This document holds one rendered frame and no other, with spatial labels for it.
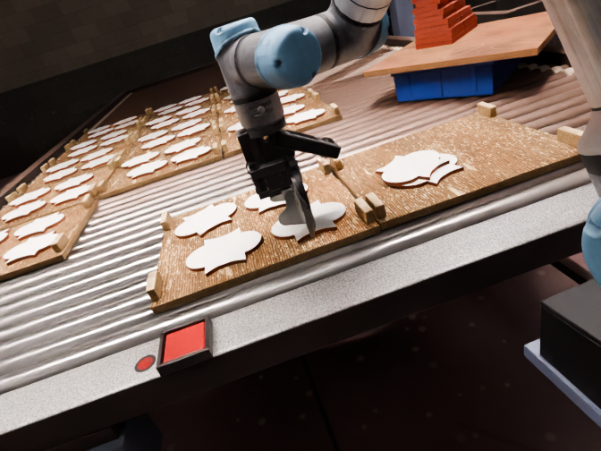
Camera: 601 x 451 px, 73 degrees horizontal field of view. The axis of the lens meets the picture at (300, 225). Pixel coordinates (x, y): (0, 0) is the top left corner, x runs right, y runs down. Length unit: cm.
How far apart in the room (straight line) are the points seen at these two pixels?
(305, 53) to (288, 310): 36
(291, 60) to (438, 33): 103
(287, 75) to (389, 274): 32
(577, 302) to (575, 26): 31
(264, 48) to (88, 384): 52
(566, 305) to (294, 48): 42
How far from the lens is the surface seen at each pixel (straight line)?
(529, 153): 90
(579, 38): 29
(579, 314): 51
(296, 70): 54
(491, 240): 68
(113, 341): 74
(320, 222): 75
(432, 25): 153
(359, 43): 63
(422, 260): 65
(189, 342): 63
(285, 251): 71
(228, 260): 73
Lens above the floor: 130
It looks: 28 degrees down
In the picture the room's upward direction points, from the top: 18 degrees counter-clockwise
